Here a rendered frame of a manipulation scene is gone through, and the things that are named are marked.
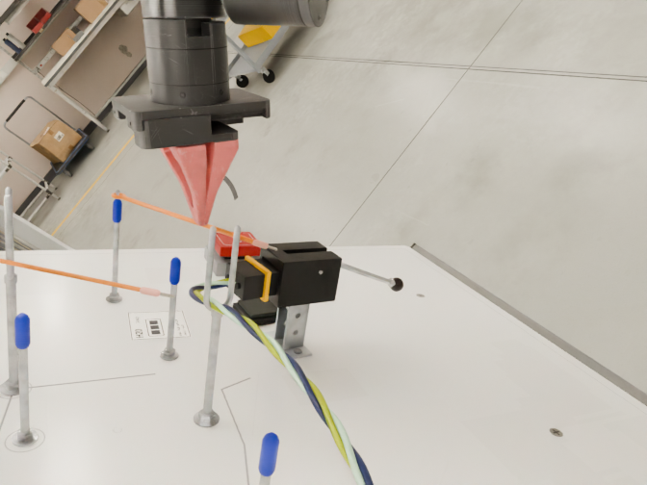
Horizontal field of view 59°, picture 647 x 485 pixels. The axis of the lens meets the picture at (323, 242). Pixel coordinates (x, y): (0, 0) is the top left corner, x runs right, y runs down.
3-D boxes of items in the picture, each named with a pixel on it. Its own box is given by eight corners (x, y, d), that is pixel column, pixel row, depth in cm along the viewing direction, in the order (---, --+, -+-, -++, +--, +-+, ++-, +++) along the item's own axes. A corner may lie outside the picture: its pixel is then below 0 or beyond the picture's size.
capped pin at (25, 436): (18, 429, 36) (15, 306, 33) (42, 432, 36) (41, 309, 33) (6, 445, 34) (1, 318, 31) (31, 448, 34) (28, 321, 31)
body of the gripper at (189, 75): (272, 124, 43) (271, 19, 40) (136, 140, 38) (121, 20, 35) (238, 110, 48) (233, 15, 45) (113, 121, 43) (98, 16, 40)
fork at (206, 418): (215, 409, 40) (235, 220, 36) (224, 423, 39) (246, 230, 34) (188, 415, 39) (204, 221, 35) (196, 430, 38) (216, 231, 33)
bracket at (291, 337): (312, 355, 49) (321, 304, 48) (288, 360, 48) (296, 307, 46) (287, 330, 53) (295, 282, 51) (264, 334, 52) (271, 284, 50)
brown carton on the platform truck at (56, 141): (71, 139, 740) (47, 121, 720) (83, 136, 696) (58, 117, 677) (53, 164, 728) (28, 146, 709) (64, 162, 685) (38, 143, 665)
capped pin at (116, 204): (125, 300, 54) (130, 191, 50) (112, 304, 53) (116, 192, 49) (116, 294, 54) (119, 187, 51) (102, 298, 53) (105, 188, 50)
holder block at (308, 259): (335, 301, 49) (343, 258, 47) (277, 308, 46) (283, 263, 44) (311, 281, 52) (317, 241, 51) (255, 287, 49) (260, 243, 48)
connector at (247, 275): (291, 292, 47) (294, 269, 46) (239, 301, 44) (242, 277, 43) (272, 277, 49) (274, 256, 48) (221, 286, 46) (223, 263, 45)
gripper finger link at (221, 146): (245, 232, 44) (240, 112, 41) (154, 250, 41) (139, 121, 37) (213, 206, 50) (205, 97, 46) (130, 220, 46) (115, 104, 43)
